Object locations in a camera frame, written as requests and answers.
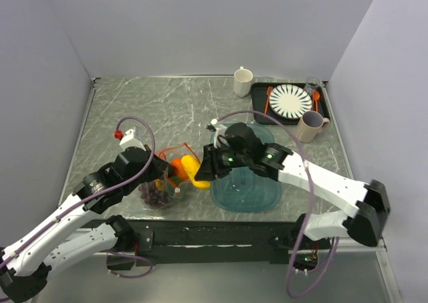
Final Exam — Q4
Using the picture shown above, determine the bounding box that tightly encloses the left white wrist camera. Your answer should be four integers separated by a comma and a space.
114, 126, 144, 152

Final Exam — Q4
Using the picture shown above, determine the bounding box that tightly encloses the clear drinking glass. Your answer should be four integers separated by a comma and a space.
304, 76, 320, 96

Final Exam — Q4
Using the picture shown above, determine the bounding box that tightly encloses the white ceramic mug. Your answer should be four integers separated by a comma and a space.
233, 66, 253, 98

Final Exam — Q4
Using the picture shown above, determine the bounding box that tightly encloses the orange plastic spoon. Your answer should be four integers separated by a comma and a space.
312, 90, 320, 112

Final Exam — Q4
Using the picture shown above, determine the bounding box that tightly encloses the beige mug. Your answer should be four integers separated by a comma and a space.
295, 110, 330, 143

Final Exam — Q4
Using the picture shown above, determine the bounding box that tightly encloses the teal plastic food tray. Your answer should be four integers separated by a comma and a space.
211, 135, 282, 213

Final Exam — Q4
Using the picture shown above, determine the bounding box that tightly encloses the smooth orange persimmon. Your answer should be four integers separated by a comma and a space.
169, 158, 189, 181

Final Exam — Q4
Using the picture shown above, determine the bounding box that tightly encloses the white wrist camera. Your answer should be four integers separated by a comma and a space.
206, 119, 229, 148
114, 126, 144, 152

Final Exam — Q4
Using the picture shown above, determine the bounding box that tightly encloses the orange plastic fork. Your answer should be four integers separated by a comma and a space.
263, 86, 273, 114

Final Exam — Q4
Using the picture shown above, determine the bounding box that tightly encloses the clear zip top bag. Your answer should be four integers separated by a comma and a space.
138, 142, 199, 209

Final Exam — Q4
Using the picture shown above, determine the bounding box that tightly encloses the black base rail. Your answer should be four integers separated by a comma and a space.
125, 219, 302, 264

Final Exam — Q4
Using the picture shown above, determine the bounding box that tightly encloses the yellow pear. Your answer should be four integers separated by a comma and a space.
154, 179, 165, 191

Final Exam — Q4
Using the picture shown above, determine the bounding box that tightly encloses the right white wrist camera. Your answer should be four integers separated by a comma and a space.
206, 119, 229, 148

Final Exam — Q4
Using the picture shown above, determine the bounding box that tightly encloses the striped white plate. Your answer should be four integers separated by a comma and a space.
270, 84, 312, 120

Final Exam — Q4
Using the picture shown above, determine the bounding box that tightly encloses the green lime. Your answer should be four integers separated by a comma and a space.
170, 176, 183, 186

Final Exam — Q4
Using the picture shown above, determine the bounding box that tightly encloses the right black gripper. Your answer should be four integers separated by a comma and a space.
195, 141, 251, 181

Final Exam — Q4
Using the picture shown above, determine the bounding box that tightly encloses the dark red grape bunch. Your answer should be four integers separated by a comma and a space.
138, 180, 171, 208

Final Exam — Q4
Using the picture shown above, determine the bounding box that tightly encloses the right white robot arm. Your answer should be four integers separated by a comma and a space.
195, 120, 391, 248

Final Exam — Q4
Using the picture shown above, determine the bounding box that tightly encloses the yellow corn cob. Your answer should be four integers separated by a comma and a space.
181, 155, 211, 190

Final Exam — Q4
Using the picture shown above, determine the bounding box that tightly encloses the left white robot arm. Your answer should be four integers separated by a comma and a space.
1, 146, 169, 302

